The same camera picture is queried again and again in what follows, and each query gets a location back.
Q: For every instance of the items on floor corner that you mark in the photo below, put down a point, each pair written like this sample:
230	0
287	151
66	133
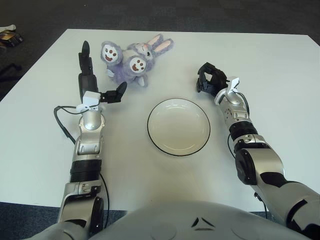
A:
11	38

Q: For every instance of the white plate with black rim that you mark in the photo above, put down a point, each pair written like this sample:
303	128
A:
178	127

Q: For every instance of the grey robot torso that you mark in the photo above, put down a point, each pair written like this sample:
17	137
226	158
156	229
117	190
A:
175	225

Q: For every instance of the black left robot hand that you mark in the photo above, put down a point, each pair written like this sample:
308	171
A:
87	82

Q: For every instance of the black floor object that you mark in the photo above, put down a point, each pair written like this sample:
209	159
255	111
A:
11	67

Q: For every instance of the purple plush bunny doll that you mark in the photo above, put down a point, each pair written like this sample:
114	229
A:
125	72

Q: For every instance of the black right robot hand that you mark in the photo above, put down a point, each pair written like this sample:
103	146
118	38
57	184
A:
217	80

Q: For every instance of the white paper scrap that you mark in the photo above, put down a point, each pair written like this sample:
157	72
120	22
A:
8	27

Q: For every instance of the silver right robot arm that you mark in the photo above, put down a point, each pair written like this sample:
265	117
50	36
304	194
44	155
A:
260	160

